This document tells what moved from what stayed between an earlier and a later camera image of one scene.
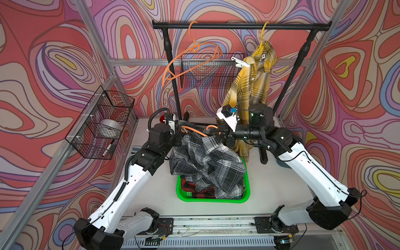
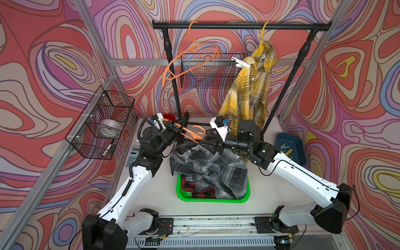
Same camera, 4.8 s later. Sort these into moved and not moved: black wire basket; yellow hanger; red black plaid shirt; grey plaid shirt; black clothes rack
Moved: grey plaid shirt
Not moved: red black plaid shirt; yellow hanger; black wire basket; black clothes rack
